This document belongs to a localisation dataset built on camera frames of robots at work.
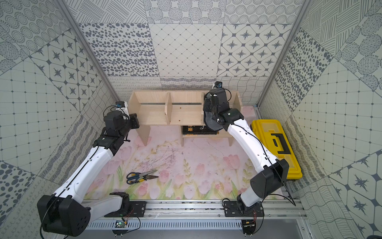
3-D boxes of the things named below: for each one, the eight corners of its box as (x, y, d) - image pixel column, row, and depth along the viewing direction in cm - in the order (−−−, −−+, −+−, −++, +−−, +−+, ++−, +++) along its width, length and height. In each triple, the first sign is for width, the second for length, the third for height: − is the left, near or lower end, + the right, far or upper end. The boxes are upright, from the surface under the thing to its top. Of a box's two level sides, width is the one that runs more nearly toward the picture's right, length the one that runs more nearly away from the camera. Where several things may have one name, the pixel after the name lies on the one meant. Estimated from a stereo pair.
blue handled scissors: (127, 185, 84) (126, 184, 82) (128, 174, 87) (126, 173, 86) (157, 178, 86) (157, 177, 84) (157, 168, 90) (156, 166, 88)
